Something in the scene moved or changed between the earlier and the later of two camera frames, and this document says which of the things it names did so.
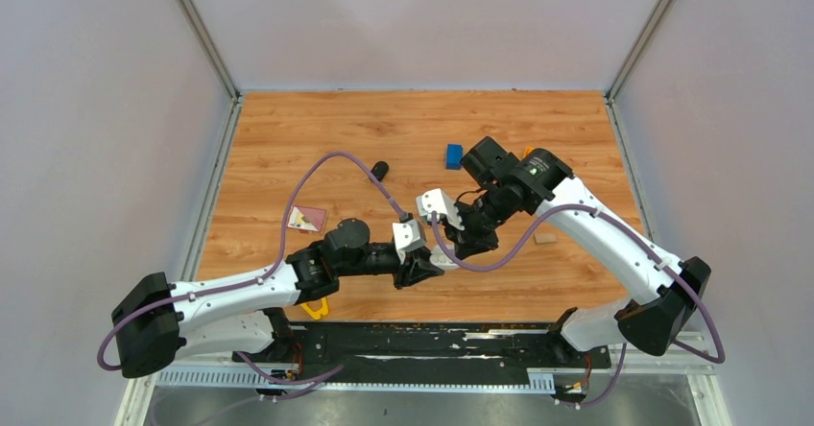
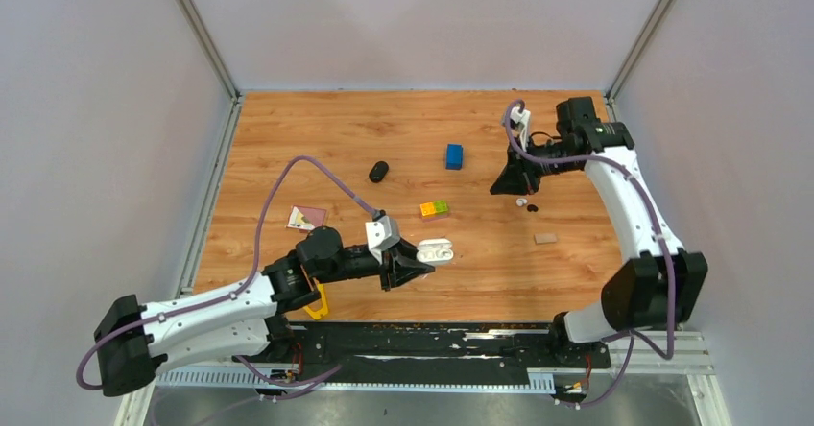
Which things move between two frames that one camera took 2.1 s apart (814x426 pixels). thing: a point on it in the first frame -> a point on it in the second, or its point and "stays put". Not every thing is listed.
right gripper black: (468, 241) -> (516, 177)
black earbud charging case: (379, 170) stays put
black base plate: (356, 347) stays put
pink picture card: (306, 218) stays put
